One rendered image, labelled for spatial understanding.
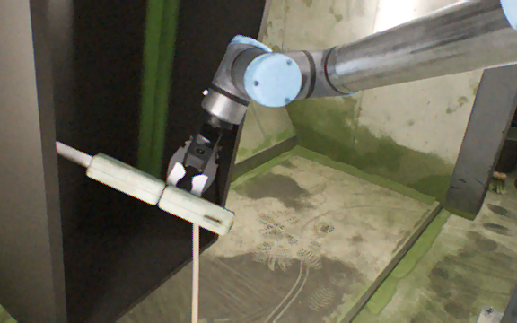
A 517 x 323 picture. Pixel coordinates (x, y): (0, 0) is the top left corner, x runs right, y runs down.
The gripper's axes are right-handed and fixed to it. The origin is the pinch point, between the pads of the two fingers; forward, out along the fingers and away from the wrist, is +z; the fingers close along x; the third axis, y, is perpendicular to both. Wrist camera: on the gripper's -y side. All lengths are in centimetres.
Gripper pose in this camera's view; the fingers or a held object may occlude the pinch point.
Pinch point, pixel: (177, 201)
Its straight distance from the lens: 90.5
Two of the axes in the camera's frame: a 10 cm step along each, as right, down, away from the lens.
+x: -8.9, -4.4, -1.0
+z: -4.5, 8.8, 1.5
